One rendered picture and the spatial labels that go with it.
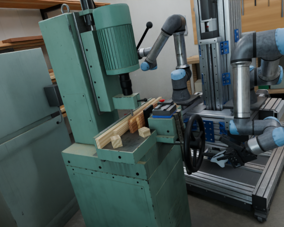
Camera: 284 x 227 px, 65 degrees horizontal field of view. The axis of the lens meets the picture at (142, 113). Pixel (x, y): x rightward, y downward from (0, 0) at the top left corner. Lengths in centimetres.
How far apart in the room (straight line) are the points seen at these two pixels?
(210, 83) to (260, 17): 258
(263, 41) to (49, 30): 103
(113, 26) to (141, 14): 362
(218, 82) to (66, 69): 106
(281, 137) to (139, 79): 405
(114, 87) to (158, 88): 354
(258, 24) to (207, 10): 260
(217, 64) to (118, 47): 85
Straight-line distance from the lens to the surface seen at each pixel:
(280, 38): 116
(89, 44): 118
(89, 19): 123
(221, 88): 174
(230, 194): 185
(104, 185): 130
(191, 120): 105
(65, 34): 123
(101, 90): 120
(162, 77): 466
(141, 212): 126
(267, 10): 424
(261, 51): 117
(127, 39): 110
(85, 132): 135
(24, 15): 379
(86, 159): 127
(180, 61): 188
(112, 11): 108
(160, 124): 109
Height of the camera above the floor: 135
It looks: 19 degrees down
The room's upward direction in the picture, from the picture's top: 11 degrees counter-clockwise
